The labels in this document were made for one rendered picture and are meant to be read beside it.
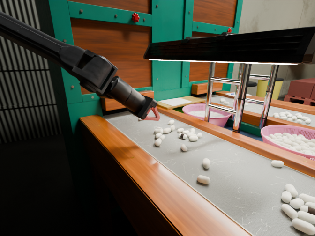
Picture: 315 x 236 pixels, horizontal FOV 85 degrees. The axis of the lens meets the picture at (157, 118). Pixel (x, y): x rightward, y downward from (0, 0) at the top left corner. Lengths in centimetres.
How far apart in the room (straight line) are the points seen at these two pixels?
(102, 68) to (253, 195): 47
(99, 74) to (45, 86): 225
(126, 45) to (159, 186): 77
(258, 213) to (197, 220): 15
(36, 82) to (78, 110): 178
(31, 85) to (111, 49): 185
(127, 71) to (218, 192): 76
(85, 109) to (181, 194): 68
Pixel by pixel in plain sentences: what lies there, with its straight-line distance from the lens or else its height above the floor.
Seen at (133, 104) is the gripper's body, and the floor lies 93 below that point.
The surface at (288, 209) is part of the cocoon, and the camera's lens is 49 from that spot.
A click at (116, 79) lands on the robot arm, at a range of 47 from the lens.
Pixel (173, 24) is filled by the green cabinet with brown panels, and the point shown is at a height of 124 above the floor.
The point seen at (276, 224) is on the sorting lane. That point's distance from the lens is 47.
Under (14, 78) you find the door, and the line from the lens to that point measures 271.
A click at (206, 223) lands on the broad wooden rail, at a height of 76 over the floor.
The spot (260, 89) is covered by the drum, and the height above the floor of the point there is 46.
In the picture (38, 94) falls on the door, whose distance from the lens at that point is 270.
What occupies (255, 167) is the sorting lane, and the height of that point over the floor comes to 74.
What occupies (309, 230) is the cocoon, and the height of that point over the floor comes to 75.
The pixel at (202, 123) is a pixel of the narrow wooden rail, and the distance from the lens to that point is 81.
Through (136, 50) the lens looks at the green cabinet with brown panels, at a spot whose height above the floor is 108.
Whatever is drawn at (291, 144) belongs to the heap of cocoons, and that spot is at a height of 74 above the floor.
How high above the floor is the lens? 106
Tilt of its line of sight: 20 degrees down
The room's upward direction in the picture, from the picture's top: straight up
